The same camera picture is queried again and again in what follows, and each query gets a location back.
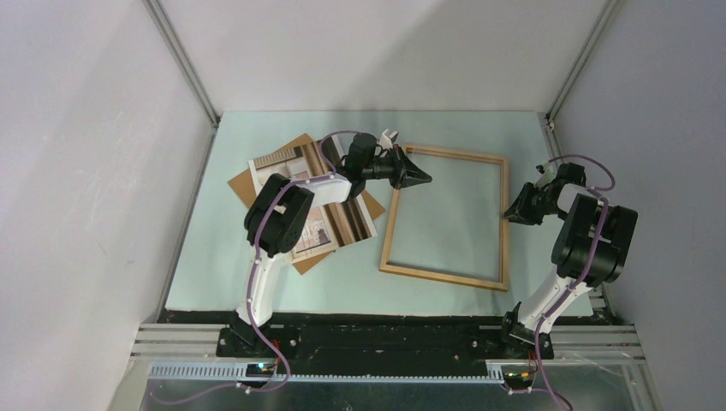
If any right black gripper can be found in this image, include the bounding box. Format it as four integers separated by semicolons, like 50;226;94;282
503;182;567;225

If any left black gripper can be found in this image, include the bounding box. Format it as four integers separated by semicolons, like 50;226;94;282
362;145;431;191

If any light wooden picture frame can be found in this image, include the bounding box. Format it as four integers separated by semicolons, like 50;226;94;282
378;144;509;292

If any photo print of window plant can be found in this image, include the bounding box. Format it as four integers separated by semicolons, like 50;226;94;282
238;134;384;273

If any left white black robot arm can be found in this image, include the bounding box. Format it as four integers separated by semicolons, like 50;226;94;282
229;130;432;357

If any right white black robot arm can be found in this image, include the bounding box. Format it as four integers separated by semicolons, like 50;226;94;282
497;160;639;358

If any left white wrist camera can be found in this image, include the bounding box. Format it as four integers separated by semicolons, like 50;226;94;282
378;128;399;150

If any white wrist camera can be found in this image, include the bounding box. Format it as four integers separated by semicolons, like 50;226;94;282
378;128;399;150
534;161;558;188

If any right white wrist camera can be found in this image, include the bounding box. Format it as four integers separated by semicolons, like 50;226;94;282
534;161;558;188

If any aluminium extrusion frame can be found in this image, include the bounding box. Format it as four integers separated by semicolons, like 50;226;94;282
109;323;663;410

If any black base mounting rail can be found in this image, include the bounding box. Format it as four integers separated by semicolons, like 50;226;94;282
216;313;554;378

